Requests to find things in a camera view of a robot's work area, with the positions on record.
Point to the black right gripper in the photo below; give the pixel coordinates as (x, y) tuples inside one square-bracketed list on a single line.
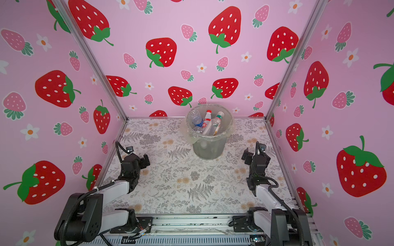
[(248, 156)]

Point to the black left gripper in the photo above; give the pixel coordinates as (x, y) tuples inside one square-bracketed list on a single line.
[(141, 162)]

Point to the clear bottle red green label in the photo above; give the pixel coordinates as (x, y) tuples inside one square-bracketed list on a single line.
[(213, 126)]

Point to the clear bottle red cap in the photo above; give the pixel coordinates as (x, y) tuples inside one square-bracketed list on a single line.
[(207, 119)]

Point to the clear bottle blue label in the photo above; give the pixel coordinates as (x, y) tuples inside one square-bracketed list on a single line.
[(196, 118)]

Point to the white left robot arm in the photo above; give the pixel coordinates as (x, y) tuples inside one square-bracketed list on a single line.
[(83, 219)]

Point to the grey mesh waste bin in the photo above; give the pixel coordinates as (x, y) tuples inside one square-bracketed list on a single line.
[(208, 149)]

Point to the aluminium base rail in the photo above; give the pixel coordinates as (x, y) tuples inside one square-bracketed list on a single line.
[(192, 230)]

